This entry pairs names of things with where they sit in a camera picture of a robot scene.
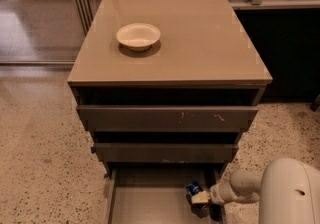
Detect middle drawer front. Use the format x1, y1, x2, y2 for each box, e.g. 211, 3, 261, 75
93, 143, 238, 163

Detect open bottom drawer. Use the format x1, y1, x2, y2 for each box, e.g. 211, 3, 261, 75
104, 166, 227, 224

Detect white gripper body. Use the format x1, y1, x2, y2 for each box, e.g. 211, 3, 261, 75
209, 182, 237, 205

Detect top drawer front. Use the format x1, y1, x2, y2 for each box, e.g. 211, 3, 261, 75
77, 105, 258, 132

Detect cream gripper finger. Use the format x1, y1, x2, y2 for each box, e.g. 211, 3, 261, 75
191, 191, 210, 205

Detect blue pepsi can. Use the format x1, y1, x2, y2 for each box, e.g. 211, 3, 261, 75
186, 181, 203, 198

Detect brown drawer cabinet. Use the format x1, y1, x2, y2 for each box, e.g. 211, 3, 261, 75
68, 0, 272, 177

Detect white paper bowl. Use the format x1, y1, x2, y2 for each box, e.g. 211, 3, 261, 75
116, 23, 161, 51

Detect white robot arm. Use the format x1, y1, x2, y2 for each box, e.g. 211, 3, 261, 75
191, 158, 320, 224

